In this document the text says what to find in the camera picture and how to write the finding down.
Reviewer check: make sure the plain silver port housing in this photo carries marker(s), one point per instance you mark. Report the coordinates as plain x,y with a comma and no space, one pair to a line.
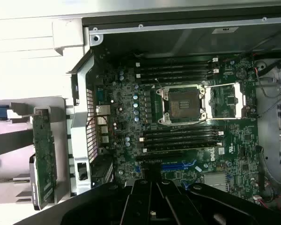
102,120

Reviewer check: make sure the silver socket cover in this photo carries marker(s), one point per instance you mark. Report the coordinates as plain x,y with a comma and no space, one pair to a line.
209,100

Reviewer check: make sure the open grey PC case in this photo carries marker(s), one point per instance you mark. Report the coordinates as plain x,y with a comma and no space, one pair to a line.
80,131

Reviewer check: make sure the CPU socket metal frame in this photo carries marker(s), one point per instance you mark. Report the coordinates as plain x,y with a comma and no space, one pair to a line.
183,103

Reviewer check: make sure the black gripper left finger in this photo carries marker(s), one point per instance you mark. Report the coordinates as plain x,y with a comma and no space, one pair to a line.
140,201

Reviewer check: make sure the light grey parts rack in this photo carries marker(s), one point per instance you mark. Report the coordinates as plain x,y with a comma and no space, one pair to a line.
61,110

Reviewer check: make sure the silver network port housing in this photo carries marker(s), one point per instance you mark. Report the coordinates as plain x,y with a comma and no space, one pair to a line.
103,110

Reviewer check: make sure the thin metal locking lever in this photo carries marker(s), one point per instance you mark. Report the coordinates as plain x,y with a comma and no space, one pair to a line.
159,83

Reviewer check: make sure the silver USB port stack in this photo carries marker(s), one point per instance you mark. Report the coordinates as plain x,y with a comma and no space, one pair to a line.
104,130
105,139

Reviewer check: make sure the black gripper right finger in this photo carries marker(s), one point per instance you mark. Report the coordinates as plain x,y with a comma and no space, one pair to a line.
175,201

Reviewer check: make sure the white corner stop block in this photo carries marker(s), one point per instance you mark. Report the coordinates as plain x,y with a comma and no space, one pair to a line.
68,35

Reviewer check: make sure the blue expansion slot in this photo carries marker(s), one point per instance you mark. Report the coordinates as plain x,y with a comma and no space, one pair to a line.
173,167

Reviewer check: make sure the green Dell motherboard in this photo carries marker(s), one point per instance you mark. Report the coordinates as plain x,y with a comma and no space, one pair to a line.
243,140

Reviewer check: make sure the black case lock knob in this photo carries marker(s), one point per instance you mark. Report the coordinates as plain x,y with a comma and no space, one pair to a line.
83,176

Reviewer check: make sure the teal serial port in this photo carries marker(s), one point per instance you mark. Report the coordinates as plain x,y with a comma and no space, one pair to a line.
101,96

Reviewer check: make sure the black RAM slot white latches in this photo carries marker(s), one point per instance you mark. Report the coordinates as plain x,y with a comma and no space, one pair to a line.
180,136
180,148
178,61
178,73

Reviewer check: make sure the grey case label sticker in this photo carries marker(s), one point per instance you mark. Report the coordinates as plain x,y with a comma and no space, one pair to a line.
225,29

